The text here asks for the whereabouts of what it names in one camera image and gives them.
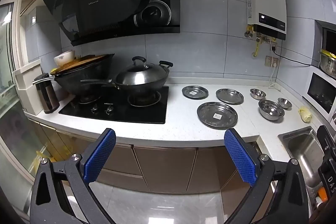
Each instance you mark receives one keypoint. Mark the black gas stove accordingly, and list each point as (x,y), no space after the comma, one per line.
(118,113)

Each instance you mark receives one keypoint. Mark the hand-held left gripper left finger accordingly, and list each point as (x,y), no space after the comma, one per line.
(101,153)

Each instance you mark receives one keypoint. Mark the steel wok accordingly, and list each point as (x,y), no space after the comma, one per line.
(157,81)

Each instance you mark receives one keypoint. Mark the yellow cloth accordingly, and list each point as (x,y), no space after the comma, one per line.
(305,114)

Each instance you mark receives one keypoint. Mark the large steel bowl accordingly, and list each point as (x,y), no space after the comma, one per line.
(271,110)

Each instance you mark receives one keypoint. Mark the steel basin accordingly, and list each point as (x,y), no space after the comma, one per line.
(328,65)

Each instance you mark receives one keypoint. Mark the steel wok lid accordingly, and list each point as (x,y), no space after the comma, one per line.
(139,73)

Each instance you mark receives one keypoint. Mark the small stickered steel plate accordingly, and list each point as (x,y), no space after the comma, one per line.
(195,92)

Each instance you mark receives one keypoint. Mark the white ceramic bowl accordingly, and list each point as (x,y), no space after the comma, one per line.
(63,58)

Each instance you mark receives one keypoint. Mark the medium steel bowl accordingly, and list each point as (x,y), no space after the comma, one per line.
(257,93)

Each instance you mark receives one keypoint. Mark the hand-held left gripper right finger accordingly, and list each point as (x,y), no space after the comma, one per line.
(240,158)

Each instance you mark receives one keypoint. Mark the glass balcony door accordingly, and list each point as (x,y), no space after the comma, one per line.
(10,82)

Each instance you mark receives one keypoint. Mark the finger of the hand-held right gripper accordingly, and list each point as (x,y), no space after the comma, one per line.
(325,140)

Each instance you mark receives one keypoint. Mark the white microwave oven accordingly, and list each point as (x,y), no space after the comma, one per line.
(320,90)

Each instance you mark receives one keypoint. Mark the small steel bowl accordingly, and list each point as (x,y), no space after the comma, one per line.
(284,102)

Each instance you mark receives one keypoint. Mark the steel kitchen sink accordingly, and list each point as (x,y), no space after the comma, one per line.
(302,145)

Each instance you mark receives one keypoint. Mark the white plastic board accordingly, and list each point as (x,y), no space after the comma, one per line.
(26,87)

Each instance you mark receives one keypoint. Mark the large black wok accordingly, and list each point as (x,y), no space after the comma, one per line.
(78,79)

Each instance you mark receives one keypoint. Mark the wooden wok lid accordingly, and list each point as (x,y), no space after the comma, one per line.
(84,61)

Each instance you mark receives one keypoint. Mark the plain steel plate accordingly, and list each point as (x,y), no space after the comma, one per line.
(229,96)

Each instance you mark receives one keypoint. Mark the brown lower cabinet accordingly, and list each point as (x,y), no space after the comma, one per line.
(162,166)

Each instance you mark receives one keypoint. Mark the wall power outlet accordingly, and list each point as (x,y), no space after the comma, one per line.
(268,60)

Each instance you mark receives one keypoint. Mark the large stickered steel plate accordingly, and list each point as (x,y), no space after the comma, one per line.
(210,119)

